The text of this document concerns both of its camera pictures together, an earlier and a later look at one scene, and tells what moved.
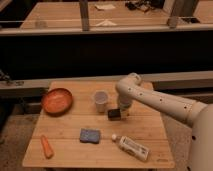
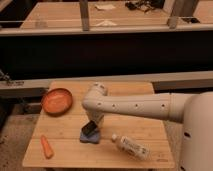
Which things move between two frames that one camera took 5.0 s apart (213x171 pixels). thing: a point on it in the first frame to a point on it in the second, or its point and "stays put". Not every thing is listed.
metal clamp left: (5, 78) stays put
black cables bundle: (144, 5) stays put
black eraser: (114, 114) to (89, 128)
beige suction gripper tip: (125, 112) to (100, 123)
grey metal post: (84, 13) stays put
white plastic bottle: (131, 147) stays put
